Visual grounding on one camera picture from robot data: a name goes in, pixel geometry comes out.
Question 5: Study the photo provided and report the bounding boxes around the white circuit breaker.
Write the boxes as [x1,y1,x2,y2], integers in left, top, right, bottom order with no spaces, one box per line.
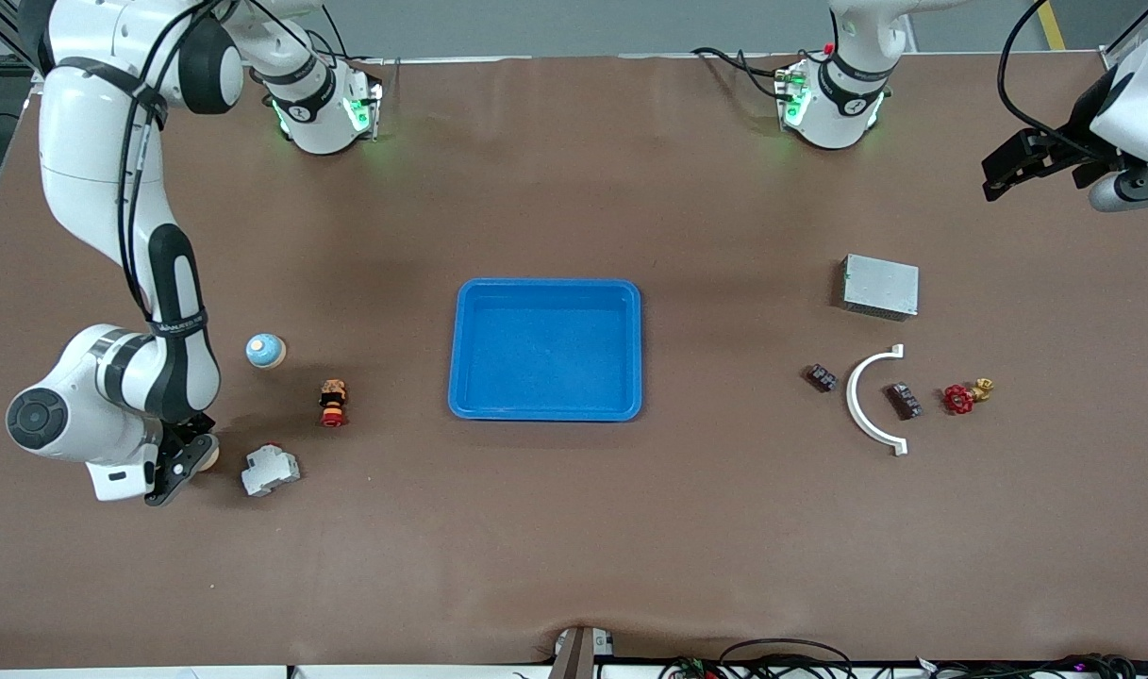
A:
[241,441,302,498]

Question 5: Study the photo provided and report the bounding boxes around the grey metal box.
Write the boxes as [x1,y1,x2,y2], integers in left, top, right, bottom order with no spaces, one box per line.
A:
[839,253,921,323]

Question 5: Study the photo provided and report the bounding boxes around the brass valve red handwheel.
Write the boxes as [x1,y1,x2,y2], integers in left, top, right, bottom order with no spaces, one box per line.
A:
[942,377,996,417]

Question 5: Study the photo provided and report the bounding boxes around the blue plastic tray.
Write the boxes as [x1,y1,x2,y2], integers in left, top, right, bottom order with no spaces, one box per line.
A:
[447,277,642,422]

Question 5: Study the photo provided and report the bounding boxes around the aluminium frame corner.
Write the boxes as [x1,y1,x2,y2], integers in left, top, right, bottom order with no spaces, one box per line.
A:
[1102,0,1148,73]

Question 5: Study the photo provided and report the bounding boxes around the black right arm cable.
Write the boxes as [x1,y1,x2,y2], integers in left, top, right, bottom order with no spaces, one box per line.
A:
[111,0,230,317]

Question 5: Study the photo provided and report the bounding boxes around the white half-ring clamp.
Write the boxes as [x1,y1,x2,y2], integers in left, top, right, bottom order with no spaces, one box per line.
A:
[845,343,909,457]

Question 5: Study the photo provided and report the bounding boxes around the black left base cables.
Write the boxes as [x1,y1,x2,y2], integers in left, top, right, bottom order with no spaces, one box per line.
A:
[691,45,801,100]

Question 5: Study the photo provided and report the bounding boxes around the black right base cable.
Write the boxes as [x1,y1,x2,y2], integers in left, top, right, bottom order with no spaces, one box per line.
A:
[309,9,386,86]

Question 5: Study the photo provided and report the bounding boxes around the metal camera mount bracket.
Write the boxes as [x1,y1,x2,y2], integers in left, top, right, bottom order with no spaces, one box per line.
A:
[550,625,617,679]

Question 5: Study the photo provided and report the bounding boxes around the black cable bundle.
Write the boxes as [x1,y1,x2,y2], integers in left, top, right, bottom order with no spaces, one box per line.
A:
[658,638,1148,679]

